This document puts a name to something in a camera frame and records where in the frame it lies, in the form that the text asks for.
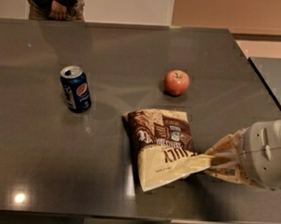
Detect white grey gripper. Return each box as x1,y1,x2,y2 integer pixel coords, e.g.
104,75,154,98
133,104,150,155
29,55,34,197
204,119,281,190

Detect brown multigrain chip bag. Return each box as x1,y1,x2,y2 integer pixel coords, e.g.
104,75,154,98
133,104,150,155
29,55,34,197
122,108,212,191

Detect blue pepsi can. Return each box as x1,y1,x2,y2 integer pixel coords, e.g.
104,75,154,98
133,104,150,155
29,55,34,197
60,65,91,113

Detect red apple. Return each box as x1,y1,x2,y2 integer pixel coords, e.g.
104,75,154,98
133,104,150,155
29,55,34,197
164,70,190,96

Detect person in dark clothes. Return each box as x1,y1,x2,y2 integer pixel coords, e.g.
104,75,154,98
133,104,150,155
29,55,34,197
27,0,85,21

